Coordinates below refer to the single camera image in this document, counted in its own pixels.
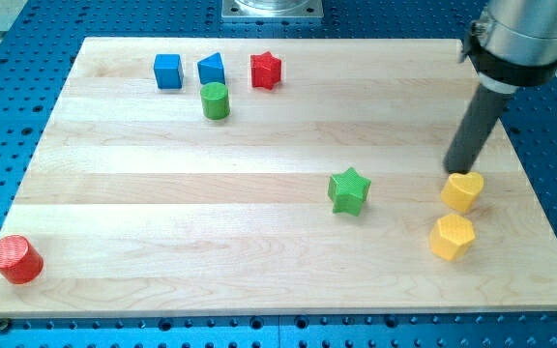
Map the yellow heart block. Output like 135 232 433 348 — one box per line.
440 172 484 213

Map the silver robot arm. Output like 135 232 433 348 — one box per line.
462 0 557 94

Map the green star block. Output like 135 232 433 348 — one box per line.
328 167 371 217

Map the red star block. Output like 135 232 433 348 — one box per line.
250 51 282 90

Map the wooden board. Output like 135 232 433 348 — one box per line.
0 37 557 318

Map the green cylinder block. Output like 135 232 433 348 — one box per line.
200 82 230 120

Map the blue triangle block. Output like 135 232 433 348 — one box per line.
197 52 225 85

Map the blue cube block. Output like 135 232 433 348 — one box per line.
153 54 184 89

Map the yellow hexagon block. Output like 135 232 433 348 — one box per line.
429 214 476 261

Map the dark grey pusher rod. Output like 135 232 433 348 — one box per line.
443 83 516 174

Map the red cylinder block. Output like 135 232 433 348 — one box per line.
0 235 44 284

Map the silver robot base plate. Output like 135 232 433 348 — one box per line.
221 0 324 19

